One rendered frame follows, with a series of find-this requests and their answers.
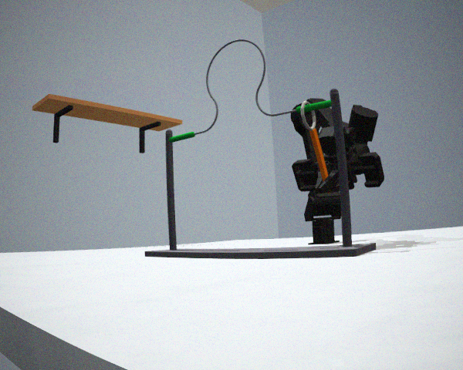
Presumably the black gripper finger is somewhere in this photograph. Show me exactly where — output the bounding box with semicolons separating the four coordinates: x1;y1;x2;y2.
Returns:
319;160;354;193
314;161;330;194

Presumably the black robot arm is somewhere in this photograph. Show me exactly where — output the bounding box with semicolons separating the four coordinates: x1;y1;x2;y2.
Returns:
291;105;378;245

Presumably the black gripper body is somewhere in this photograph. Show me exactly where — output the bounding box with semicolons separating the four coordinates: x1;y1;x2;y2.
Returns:
292;147;384;192

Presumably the orange handle with grey loop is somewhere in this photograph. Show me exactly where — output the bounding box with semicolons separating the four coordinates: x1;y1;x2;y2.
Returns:
301;101;328;181

